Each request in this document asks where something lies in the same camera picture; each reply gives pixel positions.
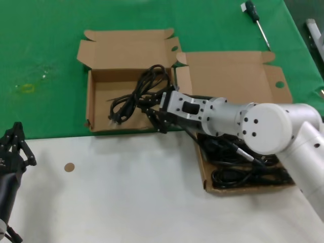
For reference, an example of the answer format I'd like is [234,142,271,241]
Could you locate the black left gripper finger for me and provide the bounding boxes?
[0,121,20,153]
[17,122,37,167]

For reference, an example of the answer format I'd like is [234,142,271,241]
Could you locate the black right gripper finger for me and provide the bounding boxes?
[140,105,178,134]
[138,94,166,107]

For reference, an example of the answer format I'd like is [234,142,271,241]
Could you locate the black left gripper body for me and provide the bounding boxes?
[0,148,26,176]

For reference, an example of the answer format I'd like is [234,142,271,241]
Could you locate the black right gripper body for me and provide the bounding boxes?
[158,111,201,133]

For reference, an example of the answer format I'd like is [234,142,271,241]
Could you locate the black power cable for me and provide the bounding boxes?
[106,65,178,126]
[211,166,296,189]
[197,131,279,168]

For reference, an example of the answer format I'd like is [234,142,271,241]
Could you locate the cardboard box with open lid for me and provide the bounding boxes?
[76,28,182,133]
[175,51,297,195]

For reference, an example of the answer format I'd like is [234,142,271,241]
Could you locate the green table cloth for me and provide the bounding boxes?
[0,0,324,141]

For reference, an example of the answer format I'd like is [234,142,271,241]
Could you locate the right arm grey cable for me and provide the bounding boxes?
[182,125,266,165]

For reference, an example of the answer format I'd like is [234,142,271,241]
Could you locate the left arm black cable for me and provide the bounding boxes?
[0,224,23,243]

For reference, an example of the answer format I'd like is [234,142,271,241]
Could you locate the green handled screwdriver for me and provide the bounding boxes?
[240,1,271,51]

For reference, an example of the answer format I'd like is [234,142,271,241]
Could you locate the grey metal bracket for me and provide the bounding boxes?
[305,19,324,61]

